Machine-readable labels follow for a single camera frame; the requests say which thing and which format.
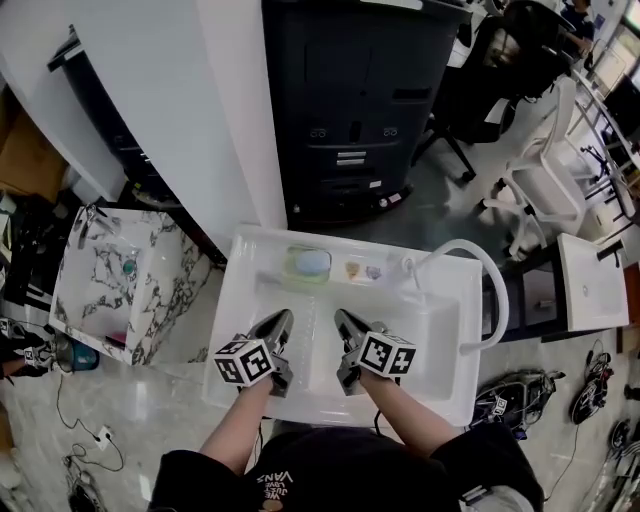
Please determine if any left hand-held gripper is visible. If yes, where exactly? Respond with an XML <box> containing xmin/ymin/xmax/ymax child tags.
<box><xmin>213</xmin><ymin>309</ymin><xmax>295</xmax><ymax>399</ymax></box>

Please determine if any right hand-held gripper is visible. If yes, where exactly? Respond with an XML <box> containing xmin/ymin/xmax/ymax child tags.
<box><xmin>333</xmin><ymin>308</ymin><xmax>418</xmax><ymax>397</ymax></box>

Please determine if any person's right forearm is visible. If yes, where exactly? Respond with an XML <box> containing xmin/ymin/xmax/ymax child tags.
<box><xmin>359</xmin><ymin>369</ymin><xmax>464</xmax><ymax>459</ymax></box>

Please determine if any person's left forearm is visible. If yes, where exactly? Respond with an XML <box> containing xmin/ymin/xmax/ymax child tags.
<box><xmin>199</xmin><ymin>381</ymin><xmax>274</xmax><ymax>474</ymax></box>

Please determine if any large white ceramic sink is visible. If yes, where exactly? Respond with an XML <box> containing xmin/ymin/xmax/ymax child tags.
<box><xmin>201</xmin><ymin>224</ymin><xmax>484</xmax><ymax>428</ymax></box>

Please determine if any person's black t-shirt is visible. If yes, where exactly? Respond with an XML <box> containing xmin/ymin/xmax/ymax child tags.
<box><xmin>149</xmin><ymin>426</ymin><xmax>544</xmax><ymax>512</ymax></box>

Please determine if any white curved faucet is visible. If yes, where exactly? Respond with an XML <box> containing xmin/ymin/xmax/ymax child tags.
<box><xmin>399</xmin><ymin>238</ymin><xmax>511</xmax><ymax>356</ymax></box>

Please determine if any large black gear pile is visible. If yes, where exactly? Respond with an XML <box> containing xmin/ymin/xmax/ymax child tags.
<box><xmin>471</xmin><ymin>369</ymin><xmax>567</xmax><ymax>437</ymax></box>

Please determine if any black metal sink stand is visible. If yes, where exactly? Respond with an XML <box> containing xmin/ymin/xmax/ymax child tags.
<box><xmin>486</xmin><ymin>254</ymin><xmax>624</xmax><ymax>344</ymax></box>

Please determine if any marble pattern sink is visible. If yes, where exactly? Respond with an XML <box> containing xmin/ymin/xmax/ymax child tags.
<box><xmin>48</xmin><ymin>204</ymin><xmax>212</xmax><ymax>367</ymax></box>

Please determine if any blue round container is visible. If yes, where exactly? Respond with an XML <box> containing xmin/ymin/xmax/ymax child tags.
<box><xmin>54</xmin><ymin>334</ymin><xmax>101</xmax><ymax>374</ymax></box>

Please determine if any chrome faucet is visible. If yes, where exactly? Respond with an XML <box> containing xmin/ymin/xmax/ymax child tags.
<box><xmin>71</xmin><ymin>203</ymin><xmax>122</xmax><ymax>251</ymax></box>

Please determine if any large black machine cabinet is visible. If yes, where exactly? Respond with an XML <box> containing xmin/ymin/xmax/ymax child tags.
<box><xmin>261</xmin><ymin>0</ymin><xmax>474</xmax><ymax>232</ymax></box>

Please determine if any small white sink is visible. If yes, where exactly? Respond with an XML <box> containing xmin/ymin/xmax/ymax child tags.
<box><xmin>556</xmin><ymin>231</ymin><xmax>631</xmax><ymax>333</ymax></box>

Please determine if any small black gear pile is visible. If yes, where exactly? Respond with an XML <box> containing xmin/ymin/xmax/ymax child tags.
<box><xmin>569</xmin><ymin>349</ymin><xmax>614</xmax><ymax>427</ymax></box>

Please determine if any white office chair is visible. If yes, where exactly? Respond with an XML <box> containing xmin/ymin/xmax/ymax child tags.
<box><xmin>479</xmin><ymin>76</ymin><xmax>599</xmax><ymax>262</ymax></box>

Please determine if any narrow black machine cabinet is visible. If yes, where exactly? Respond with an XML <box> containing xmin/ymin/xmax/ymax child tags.
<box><xmin>46</xmin><ymin>26</ymin><xmax>182</xmax><ymax>207</ymax></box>

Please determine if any black floor device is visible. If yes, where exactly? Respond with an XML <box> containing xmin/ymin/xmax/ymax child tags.
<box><xmin>66</xmin><ymin>469</ymin><xmax>109</xmax><ymax>512</ymax></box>

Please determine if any small black faucet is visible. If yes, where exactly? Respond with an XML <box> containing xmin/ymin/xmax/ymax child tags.
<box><xmin>596</xmin><ymin>241</ymin><xmax>624</xmax><ymax>267</ymax></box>

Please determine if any black office chair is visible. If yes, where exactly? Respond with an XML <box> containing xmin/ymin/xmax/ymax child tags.
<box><xmin>411</xmin><ymin>0</ymin><xmax>572</xmax><ymax>184</ymax></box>

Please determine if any brown cardboard box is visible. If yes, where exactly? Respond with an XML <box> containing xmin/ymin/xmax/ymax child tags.
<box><xmin>0</xmin><ymin>86</ymin><xmax>69</xmax><ymax>204</ymax></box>

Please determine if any black floor cable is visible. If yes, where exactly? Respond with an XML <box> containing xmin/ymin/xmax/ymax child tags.
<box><xmin>54</xmin><ymin>371</ymin><xmax>126</xmax><ymax>474</ymax></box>

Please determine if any black rig bundle with cables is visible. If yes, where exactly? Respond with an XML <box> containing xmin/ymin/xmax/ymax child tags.
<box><xmin>0</xmin><ymin>314</ymin><xmax>59</xmax><ymax>382</ymax></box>

